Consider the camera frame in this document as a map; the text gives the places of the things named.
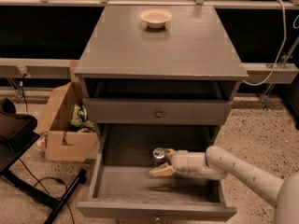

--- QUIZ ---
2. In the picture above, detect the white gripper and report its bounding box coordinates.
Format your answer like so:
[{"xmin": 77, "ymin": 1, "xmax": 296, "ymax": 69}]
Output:
[{"xmin": 149, "ymin": 148, "xmax": 206, "ymax": 177}]

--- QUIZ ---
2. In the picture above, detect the silver redbull can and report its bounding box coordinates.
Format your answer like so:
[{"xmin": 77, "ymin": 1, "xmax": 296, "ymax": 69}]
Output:
[{"xmin": 152, "ymin": 147, "xmax": 165, "ymax": 166}]

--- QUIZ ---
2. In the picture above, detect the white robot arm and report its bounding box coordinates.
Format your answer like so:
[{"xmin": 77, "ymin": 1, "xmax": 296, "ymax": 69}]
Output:
[{"xmin": 149, "ymin": 146, "xmax": 299, "ymax": 224}]

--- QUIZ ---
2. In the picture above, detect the round brass drawer knob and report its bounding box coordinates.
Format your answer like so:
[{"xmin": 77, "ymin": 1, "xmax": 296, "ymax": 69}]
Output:
[{"xmin": 155, "ymin": 109, "xmax": 163, "ymax": 118}]

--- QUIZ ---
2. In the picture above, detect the open grey middle drawer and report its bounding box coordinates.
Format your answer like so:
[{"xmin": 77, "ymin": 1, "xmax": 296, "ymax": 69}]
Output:
[{"xmin": 78, "ymin": 124, "xmax": 236, "ymax": 221}]

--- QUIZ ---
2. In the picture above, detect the closed grey top drawer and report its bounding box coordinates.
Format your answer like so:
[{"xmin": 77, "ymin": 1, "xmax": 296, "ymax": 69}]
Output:
[{"xmin": 83, "ymin": 98, "xmax": 233, "ymax": 125}]

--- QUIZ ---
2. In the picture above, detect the grey wooden drawer cabinet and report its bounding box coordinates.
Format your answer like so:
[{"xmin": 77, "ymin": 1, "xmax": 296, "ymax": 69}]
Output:
[{"xmin": 74, "ymin": 5, "xmax": 249, "ymax": 224}]

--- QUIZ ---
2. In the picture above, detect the green snack bag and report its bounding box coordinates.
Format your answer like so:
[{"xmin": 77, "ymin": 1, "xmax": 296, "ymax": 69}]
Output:
[{"xmin": 70, "ymin": 105, "xmax": 95, "ymax": 133}]

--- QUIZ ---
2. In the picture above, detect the brown cardboard box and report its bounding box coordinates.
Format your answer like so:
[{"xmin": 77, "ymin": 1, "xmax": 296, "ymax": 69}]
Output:
[{"xmin": 35, "ymin": 61, "xmax": 99, "ymax": 161}]

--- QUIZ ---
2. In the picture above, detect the beige paper bowl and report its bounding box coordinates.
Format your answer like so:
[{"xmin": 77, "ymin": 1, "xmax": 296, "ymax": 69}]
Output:
[{"xmin": 140, "ymin": 8, "xmax": 172, "ymax": 29}]

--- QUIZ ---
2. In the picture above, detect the black metal stand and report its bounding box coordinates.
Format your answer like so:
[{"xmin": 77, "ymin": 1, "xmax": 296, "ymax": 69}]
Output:
[{"xmin": 0, "ymin": 98, "xmax": 87, "ymax": 224}]

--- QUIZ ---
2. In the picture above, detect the black floor cable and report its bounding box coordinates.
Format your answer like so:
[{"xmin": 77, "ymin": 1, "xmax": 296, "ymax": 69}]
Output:
[{"xmin": 18, "ymin": 158, "xmax": 76, "ymax": 224}]

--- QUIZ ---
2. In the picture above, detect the white hanging cable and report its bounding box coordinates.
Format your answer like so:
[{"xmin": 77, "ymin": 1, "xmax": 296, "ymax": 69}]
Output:
[{"xmin": 242, "ymin": 0, "xmax": 288, "ymax": 87}]

